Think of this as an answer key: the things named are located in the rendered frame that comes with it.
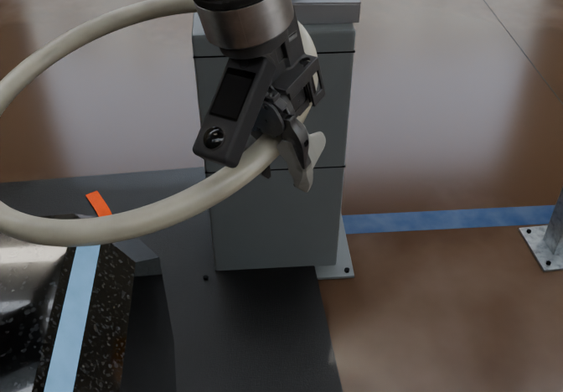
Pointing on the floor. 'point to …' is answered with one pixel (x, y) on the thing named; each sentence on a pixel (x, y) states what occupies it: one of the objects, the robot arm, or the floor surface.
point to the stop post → (547, 239)
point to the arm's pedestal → (328, 177)
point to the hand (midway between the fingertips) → (281, 180)
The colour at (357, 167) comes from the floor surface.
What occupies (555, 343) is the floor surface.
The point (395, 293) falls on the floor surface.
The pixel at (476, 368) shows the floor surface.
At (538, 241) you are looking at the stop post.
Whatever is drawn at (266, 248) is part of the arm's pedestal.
